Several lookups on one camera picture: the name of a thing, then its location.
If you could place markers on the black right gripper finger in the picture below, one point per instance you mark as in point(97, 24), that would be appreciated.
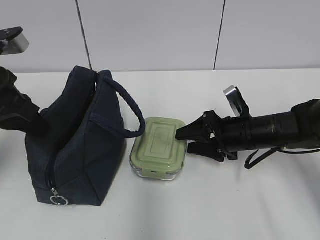
point(196, 131)
point(208, 150)

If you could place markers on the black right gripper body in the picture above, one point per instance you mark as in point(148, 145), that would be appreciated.
point(231, 133)

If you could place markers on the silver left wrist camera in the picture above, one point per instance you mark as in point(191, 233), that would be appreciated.
point(13, 41)

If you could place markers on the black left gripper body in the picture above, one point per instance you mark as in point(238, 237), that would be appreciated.
point(13, 103)

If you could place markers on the dark navy fabric lunch bag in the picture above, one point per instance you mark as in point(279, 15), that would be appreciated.
point(76, 162)

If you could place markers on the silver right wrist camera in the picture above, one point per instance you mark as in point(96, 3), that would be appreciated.
point(237, 102)

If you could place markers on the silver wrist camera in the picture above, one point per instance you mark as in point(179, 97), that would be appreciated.
point(13, 41)
point(237, 102)

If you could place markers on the green lid glass food container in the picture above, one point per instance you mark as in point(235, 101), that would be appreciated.
point(157, 154)

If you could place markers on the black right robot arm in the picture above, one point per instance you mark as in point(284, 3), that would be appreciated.
point(297, 129)

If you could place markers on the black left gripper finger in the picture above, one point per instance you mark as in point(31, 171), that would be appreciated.
point(36, 125)

